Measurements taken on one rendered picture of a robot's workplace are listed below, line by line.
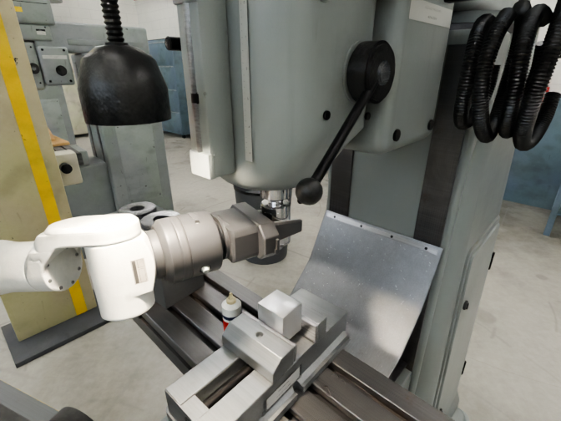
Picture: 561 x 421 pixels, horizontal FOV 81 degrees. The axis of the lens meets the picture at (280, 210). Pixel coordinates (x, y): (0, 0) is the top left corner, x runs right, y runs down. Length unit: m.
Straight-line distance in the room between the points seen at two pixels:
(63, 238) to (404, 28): 0.49
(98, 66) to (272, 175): 0.21
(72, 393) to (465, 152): 1.96
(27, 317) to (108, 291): 1.99
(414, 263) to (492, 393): 1.36
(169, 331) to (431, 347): 0.65
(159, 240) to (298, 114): 0.23
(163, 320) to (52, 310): 1.66
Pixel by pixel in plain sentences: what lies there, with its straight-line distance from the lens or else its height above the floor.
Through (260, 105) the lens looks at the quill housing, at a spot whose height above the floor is 1.42.
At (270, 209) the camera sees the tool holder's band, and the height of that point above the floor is 1.27.
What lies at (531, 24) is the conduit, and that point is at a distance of 0.56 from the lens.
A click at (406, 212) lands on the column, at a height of 1.15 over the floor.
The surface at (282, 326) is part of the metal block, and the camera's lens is 0.59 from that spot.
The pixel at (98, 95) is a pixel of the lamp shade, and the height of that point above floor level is 1.44.
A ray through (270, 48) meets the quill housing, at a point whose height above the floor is 1.48.
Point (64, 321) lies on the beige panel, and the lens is 2.52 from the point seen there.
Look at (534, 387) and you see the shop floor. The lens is 2.25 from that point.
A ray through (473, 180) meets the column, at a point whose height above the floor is 1.25.
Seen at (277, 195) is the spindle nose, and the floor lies 1.29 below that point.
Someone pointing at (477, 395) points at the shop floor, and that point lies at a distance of 2.07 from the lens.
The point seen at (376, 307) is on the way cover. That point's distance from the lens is 0.85.
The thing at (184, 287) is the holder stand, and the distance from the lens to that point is 0.86.
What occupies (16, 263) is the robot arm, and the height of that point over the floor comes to 1.24.
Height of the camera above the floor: 1.46
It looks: 23 degrees down
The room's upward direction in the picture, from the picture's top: straight up
